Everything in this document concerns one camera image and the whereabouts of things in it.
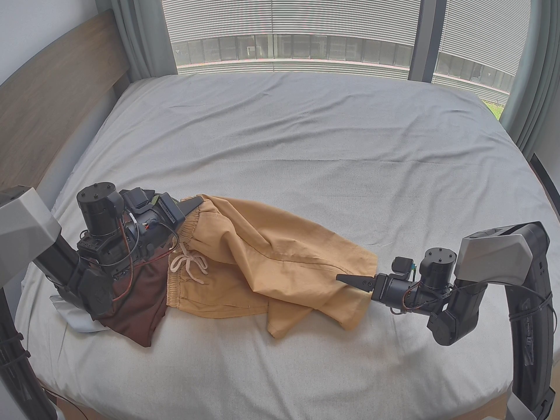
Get bed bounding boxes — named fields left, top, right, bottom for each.
left=0, top=9, right=560, bottom=420

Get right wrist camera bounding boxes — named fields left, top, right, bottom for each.
left=392, top=256, right=415, bottom=279

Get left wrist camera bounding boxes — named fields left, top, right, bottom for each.
left=122, top=187, right=155, bottom=213

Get window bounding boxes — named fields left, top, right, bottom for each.
left=157, top=0, right=536, bottom=120

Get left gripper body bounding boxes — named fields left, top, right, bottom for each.
left=128, top=193, right=185, bottom=262

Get tan shorts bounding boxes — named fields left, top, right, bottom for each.
left=166, top=194, right=379, bottom=339

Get brown shorts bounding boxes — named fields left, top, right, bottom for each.
left=90, top=258, right=171, bottom=348

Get white garment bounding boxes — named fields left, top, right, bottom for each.
left=50, top=295, right=110, bottom=335

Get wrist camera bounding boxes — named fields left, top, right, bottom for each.
left=392, top=256, right=415, bottom=279
left=122, top=187, right=155, bottom=213

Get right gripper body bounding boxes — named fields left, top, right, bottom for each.
left=370, top=273, right=421, bottom=312

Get grey-green curtain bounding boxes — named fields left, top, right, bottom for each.
left=499, top=0, right=560, bottom=161
left=92, top=0, right=178, bottom=82

